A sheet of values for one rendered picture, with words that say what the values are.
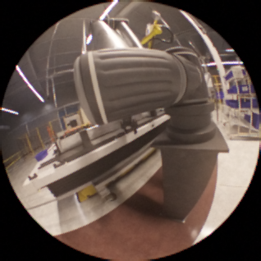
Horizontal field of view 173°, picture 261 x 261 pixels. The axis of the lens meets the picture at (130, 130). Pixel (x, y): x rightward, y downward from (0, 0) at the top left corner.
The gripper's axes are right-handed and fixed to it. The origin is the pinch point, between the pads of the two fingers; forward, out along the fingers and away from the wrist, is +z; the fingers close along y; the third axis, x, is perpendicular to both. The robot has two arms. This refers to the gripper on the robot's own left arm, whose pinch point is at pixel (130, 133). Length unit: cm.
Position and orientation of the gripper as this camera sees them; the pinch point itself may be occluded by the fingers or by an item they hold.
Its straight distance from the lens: 61.8
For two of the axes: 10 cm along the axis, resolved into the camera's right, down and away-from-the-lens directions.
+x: 6.5, -3.5, 6.7
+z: 2.5, 9.4, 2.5
